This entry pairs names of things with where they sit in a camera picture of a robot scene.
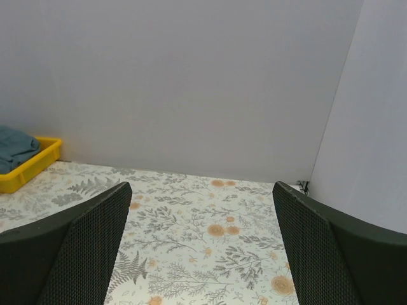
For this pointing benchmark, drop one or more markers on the floral table mat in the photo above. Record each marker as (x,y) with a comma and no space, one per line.
(187,240)

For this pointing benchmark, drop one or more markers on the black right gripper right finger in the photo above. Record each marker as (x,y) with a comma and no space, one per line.
(336,258)

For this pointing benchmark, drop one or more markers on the blue-grey t shirt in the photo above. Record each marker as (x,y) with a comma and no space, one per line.
(17,147)

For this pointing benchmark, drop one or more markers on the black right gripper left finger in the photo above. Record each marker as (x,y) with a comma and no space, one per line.
(68,257)

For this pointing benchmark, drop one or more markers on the yellow plastic bin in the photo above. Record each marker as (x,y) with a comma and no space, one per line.
(49,153)

